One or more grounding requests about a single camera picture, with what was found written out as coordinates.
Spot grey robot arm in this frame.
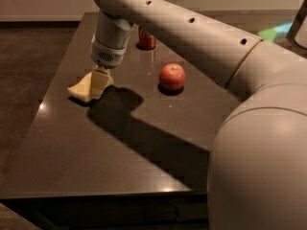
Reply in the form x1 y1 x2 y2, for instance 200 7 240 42
94 0 307 230

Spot red apple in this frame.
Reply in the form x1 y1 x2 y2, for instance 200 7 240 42
159 63 186 91

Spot yellow sponge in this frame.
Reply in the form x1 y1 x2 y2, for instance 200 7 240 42
67 72 115 104

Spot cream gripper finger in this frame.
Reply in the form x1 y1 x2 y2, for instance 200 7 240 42
90 66 111 100

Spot dark cabinet drawers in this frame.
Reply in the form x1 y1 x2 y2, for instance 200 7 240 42
2 193 209 230

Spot red coke can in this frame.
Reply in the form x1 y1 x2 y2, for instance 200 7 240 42
138 27 155 50

